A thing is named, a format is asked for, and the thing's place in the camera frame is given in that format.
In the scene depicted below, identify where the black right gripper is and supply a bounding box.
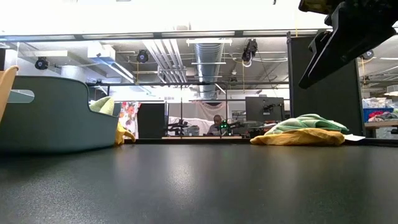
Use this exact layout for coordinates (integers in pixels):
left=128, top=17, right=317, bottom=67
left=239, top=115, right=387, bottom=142
left=298, top=0, right=398, bottom=90

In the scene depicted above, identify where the mint green towel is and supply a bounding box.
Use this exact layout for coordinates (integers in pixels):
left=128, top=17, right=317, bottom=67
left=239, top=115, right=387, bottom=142
left=264, top=113, right=350, bottom=136

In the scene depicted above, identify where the sage green towel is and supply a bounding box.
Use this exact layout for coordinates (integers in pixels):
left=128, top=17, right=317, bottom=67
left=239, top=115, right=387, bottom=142
left=89, top=96, right=116, bottom=117

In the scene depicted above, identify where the blue-grey plastic basket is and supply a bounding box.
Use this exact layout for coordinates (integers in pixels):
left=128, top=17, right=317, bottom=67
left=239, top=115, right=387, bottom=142
left=0, top=75, right=123, bottom=154

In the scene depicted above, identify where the black room partition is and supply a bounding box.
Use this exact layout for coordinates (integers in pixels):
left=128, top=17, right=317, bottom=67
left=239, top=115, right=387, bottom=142
left=286, top=32, right=365, bottom=138

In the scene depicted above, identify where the blue storage bin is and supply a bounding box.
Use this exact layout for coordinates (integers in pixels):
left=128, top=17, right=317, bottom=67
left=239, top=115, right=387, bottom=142
left=363, top=106, right=396, bottom=123

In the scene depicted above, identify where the black computer monitor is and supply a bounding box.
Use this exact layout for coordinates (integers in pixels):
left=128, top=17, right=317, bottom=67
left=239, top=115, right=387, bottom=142
left=244, top=96, right=285, bottom=123

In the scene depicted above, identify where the white towel tag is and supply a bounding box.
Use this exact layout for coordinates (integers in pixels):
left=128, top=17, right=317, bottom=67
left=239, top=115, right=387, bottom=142
left=343, top=133, right=366, bottom=142

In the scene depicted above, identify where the orange towel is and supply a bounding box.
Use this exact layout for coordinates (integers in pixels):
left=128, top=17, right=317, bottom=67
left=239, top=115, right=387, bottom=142
left=249, top=128, right=346, bottom=147

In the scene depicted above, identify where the background robot with green lights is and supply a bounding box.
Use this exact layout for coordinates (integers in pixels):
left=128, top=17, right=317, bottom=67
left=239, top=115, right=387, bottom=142
left=217, top=119, right=247, bottom=136

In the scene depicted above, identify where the grey hanging cloth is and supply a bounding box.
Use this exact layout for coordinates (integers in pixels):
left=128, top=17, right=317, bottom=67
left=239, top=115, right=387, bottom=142
left=188, top=100, right=231, bottom=121

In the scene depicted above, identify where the person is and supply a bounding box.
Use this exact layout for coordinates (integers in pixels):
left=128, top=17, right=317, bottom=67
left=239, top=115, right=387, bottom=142
left=207, top=114, right=225, bottom=136

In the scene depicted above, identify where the white draped cloth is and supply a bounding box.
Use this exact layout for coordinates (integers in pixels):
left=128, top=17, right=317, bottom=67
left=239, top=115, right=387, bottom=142
left=167, top=116, right=218, bottom=136

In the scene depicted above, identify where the black table mat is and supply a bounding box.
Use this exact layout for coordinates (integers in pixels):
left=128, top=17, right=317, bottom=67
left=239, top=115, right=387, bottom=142
left=0, top=138, right=398, bottom=224

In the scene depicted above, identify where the black cabinet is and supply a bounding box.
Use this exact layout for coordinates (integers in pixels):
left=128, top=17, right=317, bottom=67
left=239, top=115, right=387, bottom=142
left=137, top=103, right=166, bottom=139

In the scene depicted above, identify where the floral cloth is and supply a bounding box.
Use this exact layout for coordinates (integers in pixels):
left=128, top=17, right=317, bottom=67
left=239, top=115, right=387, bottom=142
left=119, top=101, right=141, bottom=139

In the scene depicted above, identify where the yellow towel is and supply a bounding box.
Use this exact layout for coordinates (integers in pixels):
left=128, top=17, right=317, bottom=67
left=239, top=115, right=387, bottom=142
left=114, top=121, right=136, bottom=146

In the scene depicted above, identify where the tan wooden object at edge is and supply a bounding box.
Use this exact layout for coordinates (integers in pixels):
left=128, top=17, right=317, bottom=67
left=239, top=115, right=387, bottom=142
left=0, top=65, right=20, bottom=126

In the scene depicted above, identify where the black ceiling cable reel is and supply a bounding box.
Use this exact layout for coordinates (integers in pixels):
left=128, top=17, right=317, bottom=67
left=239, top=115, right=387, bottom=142
left=34, top=56, right=50, bottom=71
left=241, top=38, right=259, bottom=63
left=360, top=49, right=375, bottom=61
left=136, top=49, right=150, bottom=64

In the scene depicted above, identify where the silver ventilation duct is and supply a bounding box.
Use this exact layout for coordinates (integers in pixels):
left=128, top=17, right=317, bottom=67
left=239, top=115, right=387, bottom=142
left=193, top=42, right=225, bottom=99

